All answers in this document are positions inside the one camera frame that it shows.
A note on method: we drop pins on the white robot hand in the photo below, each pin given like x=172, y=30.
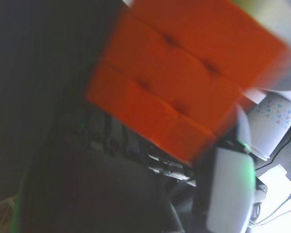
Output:
x=230, y=189

